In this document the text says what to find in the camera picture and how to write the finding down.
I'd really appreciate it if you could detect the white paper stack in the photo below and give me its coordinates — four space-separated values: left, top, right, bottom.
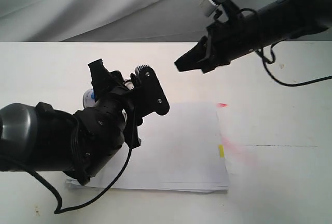
64 100 230 193

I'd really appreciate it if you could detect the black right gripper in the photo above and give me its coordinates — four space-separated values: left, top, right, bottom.
175 13 259 74

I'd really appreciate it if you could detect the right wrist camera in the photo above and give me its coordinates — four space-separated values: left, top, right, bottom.
200 0 240 23

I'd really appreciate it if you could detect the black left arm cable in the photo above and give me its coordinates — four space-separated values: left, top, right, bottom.
0 89 138 214

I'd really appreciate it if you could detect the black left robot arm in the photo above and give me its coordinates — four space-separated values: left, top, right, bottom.
1 60 170 185

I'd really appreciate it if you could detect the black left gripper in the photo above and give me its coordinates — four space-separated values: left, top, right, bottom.
70 59 170 186

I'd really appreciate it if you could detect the white dotted spray paint can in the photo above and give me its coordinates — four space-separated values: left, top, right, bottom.
82 79 134 108

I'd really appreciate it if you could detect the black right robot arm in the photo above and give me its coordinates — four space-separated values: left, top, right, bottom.
174 0 331 73

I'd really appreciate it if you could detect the white backdrop cloth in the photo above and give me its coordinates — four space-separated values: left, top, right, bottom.
0 0 332 43

